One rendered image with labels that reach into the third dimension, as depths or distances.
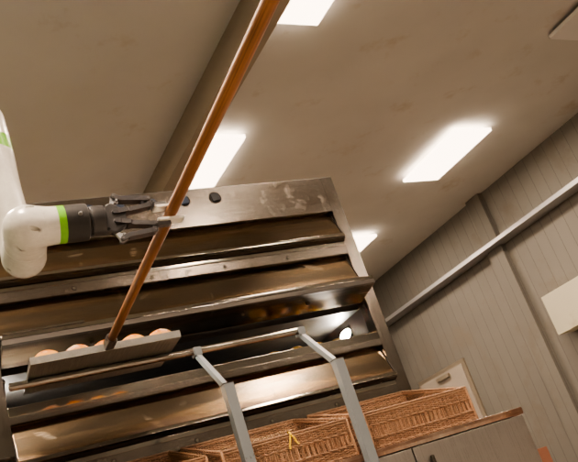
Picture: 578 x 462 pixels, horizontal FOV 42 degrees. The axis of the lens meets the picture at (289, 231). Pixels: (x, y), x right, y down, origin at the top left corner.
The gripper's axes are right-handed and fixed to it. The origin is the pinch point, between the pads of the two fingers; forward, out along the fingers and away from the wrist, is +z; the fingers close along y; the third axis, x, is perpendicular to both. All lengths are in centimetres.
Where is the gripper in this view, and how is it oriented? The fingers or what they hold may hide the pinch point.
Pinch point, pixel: (168, 213)
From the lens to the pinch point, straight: 193.7
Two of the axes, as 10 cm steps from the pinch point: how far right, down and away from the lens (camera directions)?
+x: 3.6, -4.6, -8.1
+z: 8.8, -1.1, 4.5
